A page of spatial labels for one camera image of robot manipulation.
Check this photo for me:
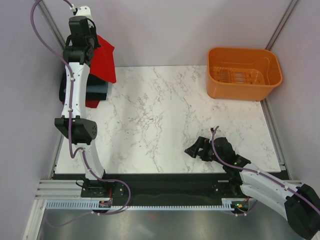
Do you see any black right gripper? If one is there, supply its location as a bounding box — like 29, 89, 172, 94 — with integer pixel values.
184, 136, 225, 165

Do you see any folded grey t shirt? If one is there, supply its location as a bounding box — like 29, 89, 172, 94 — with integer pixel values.
86, 82, 109, 94

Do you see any orange plastic basket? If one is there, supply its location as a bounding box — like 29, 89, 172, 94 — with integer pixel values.
206, 47, 283, 102

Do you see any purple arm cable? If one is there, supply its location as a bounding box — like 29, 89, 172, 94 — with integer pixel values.
209, 126, 320, 218
30, 0, 132, 228

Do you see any folded black t shirt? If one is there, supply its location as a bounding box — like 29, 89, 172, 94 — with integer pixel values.
59, 88, 107, 101
60, 72, 106, 88

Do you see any folded dark red t shirt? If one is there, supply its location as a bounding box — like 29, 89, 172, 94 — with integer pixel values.
60, 99, 100, 109

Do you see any white slotted cable duct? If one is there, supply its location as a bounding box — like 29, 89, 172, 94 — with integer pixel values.
45, 199, 236, 211

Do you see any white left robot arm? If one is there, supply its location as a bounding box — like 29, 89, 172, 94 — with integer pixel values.
54, 15, 110, 198

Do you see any aluminium frame post left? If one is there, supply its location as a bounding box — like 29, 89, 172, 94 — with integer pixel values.
37, 0, 66, 50

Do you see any folded black t shirt top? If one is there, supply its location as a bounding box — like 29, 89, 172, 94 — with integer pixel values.
60, 72, 106, 88

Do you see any aluminium frame rail right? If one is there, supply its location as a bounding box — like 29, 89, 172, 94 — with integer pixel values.
265, 0, 301, 51

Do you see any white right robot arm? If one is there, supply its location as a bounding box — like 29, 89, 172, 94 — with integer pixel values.
184, 136, 320, 240

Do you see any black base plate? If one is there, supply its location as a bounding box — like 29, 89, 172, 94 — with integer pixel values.
80, 173, 247, 206

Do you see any folded black t shirt lower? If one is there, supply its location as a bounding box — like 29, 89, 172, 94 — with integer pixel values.
59, 88, 107, 101

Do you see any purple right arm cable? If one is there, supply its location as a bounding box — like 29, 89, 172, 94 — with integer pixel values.
209, 126, 320, 218

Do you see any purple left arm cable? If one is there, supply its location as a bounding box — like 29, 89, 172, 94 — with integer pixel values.
30, 0, 132, 228

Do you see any bright red t shirt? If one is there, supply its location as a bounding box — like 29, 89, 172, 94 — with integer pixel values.
90, 35, 117, 84

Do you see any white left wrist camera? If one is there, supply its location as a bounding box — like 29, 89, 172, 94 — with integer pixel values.
75, 5, 93, 20

